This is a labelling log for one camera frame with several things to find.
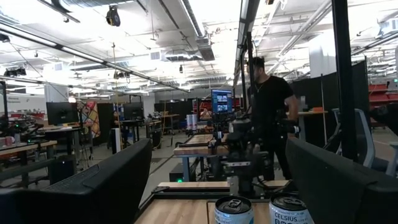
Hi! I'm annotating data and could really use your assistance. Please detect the wooden desk dark frame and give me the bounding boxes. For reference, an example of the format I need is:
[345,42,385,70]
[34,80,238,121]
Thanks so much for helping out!
[0,139,58,189]

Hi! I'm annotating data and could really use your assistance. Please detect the black rig overhead beam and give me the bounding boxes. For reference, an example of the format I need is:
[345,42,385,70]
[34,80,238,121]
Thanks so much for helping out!
[232,0,261,114]

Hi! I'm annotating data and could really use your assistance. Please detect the colourful painted panel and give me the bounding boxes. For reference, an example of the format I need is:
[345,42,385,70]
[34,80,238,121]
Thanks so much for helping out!
[77,100,102,139]

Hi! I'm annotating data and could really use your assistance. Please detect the white tall can pink lettering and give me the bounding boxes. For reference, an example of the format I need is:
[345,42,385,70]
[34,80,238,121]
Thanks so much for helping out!
[214,195,255,224]

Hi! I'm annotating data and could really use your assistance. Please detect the wooden workbench blue legs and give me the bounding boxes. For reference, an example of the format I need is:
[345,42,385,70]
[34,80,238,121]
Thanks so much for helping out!
[172,133,230,183]

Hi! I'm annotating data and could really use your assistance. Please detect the black metal table frame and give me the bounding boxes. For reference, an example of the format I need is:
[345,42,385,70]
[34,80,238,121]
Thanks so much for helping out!
[150,185,295,202]

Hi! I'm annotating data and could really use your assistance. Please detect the black hanging cord reel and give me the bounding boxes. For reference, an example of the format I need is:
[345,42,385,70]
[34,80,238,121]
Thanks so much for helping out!
[105,5,122,27]

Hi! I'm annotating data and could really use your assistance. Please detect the person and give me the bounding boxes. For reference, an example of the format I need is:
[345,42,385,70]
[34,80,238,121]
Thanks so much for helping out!
[246,56,300,182]

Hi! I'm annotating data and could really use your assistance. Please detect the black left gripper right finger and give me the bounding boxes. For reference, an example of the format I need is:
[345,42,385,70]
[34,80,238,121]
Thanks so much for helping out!
[285,138,398,224]

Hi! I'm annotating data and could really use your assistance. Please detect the long ceiling light strip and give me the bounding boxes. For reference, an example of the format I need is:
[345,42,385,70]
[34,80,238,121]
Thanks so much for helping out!
[0,23,191,94]

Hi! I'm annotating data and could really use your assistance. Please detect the red shelving rack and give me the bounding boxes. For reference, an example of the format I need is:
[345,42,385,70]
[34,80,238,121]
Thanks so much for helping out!
[368,82,398,104]

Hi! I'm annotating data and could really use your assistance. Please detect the black computer monitor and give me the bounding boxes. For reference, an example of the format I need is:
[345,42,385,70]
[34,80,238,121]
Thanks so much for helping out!
[122,102,145,121]
[45,101,80,126]

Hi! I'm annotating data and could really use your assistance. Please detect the dark office desk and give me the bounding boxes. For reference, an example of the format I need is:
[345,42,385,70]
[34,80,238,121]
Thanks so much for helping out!
[43,125,82,156]

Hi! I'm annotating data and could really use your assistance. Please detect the black rig upright post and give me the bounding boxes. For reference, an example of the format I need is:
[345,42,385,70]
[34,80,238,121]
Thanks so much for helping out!
[330,0,359,162]

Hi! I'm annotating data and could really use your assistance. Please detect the grey office chair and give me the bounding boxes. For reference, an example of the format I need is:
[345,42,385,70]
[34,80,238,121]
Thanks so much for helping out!
[323,107,398,179]

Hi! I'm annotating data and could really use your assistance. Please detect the black partition panel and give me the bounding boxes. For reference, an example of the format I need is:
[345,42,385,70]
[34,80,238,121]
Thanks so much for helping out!
[291,60,370,151]

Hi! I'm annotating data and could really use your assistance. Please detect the blue-lit monitor screen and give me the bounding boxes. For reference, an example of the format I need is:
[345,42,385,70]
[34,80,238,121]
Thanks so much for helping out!
[211,88,234,114]

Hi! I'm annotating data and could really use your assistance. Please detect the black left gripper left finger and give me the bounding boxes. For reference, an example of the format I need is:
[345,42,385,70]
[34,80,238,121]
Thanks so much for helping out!
[0,139,152,224]

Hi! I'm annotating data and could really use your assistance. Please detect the white floor stand pillar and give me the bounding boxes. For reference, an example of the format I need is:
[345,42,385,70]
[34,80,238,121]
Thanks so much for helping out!
[111,127,123,155]

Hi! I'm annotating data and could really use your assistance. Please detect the black computer tower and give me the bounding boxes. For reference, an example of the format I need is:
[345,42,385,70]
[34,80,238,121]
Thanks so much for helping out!
[49,154,78,185]

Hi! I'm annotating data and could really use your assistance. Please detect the black ceiling camera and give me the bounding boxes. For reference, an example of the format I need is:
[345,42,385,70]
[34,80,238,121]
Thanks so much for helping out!
[113,70,131,80]

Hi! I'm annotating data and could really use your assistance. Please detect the silver ventilation duct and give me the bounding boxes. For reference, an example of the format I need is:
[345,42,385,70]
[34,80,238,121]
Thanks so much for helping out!
[180,0,216,62]

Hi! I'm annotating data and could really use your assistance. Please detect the Celsius can pineapple print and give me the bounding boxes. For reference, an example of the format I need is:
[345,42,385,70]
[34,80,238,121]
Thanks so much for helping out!
[268,192,315,224]

